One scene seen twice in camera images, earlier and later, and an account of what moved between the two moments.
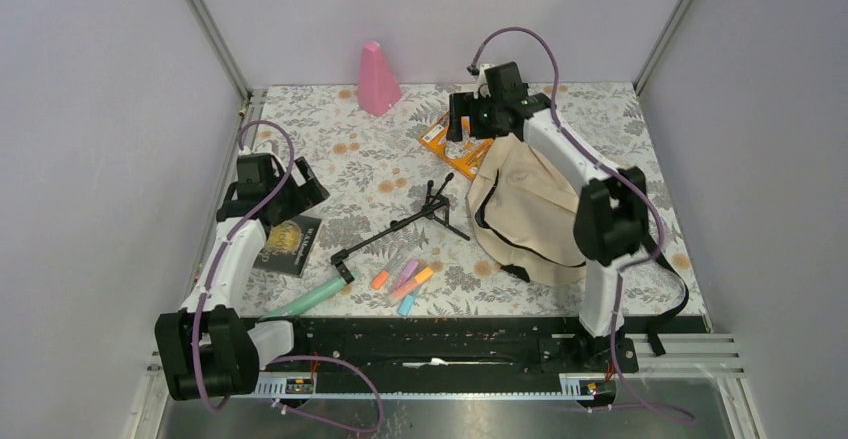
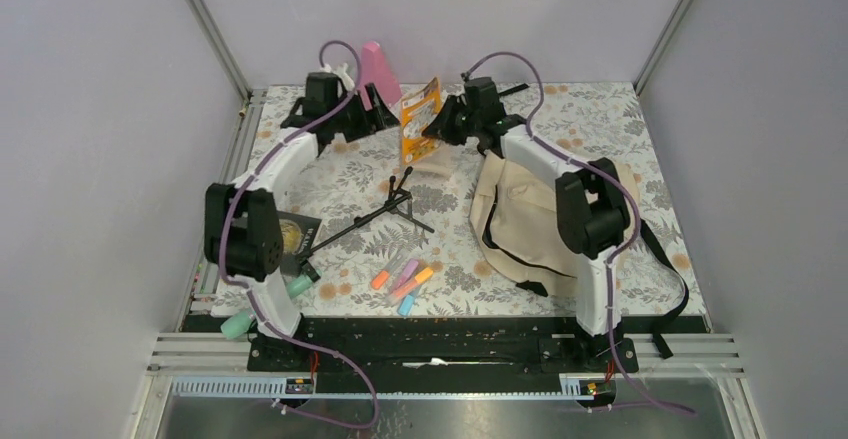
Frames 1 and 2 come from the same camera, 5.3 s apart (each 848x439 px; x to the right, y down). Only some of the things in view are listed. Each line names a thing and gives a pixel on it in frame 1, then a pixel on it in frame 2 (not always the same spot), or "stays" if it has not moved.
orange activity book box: x=466 y=155 to x=418 y=110
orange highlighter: x=381 y=278 stays
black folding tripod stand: x=436 y=207 to x=397 y=198
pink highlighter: x=407 y=272 stays
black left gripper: x=309 y=192 to x=371 y=120
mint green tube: x=340 y=282 to x=242 y=321
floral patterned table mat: x=392 y=239 stays
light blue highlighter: x=405 y=305 stays
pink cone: x=377 y=88 stays
